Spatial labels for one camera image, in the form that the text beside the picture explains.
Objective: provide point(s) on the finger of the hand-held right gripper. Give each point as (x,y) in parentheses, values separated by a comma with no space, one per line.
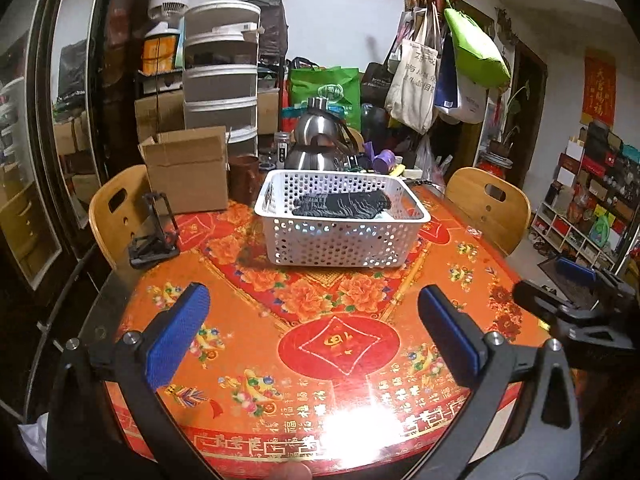
(545,302)
(575,270)

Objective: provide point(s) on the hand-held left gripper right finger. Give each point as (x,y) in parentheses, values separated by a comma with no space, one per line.
(450,335)

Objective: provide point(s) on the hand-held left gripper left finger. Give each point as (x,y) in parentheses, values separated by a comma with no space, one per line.
(175,340)

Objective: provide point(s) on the white perforated plastic basket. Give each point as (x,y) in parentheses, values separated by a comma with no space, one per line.
(350,222)

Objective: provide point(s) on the black striped cloth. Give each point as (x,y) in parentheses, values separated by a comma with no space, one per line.
(345,205)

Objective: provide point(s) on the person's left hand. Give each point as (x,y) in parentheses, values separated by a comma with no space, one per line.
(294,471)

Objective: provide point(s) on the shelf of boxed goods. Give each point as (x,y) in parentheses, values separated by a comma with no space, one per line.
(585,195)

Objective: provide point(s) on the wooden chair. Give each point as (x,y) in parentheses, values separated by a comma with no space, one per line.
(500,225)
(120,230)

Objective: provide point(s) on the black phone stand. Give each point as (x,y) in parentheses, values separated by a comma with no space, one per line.
(150,250)

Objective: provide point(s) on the red floral tablecloth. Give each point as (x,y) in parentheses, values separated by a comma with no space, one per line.
(300,310)

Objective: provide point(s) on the open cardboard box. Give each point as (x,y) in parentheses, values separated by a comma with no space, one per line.
(185,180)

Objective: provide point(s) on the brown cup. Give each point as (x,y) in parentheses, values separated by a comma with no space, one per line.
(245,182)

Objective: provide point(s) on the white cloth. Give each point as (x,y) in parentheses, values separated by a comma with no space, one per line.
(32,442)

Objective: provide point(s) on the potted plant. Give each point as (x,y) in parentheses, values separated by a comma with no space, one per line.
(515,105)

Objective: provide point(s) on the white paper bag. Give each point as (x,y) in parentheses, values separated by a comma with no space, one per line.
(470,105)

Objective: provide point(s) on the stainless steel gourd kettle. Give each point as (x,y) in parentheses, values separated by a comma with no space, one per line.
(312,157)

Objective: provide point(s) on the blue paper bag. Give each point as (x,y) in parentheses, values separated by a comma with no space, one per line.
(446,85)

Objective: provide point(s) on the closed cardboard box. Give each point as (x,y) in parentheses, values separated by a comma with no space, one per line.
(155,115)

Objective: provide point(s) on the dark plastic bottle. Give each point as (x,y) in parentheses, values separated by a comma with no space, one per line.
(372,122)

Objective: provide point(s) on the lime green bag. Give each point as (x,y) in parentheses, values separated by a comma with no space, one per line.
(475,55)

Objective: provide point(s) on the beige canvas tote bag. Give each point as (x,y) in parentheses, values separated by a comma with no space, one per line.
(412,90)

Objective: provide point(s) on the glass cabinet door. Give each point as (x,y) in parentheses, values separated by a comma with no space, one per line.
(75,110)

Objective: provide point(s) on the white plastic drawer tower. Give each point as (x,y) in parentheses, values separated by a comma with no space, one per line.
(220,85)

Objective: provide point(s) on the black paper bag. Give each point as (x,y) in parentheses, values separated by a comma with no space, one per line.
(376,80)

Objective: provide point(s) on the green shopping bag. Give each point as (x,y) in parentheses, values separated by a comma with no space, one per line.
(325,90)

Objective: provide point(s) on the orange box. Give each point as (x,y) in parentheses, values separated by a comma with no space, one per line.
(157,55)

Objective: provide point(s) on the black plastic bag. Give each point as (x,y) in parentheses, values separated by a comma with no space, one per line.
(272,30)

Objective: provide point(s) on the white fan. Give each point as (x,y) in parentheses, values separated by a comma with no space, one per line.
(167,0)

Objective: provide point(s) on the red wall poster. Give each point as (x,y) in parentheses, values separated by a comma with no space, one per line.
(597,90)

